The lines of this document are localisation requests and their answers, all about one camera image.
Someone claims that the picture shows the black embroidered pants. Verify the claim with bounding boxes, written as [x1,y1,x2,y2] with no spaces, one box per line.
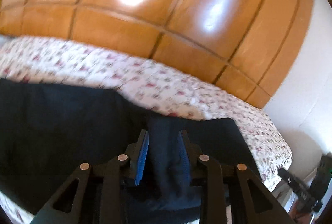
[1,79,258,223]

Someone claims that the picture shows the floral bedspread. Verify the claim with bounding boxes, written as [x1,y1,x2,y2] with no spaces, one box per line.
[0,35,294,224]

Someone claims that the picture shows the wooden wardrobe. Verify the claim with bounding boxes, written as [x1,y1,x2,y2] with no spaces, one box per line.
[1,0,314,108]

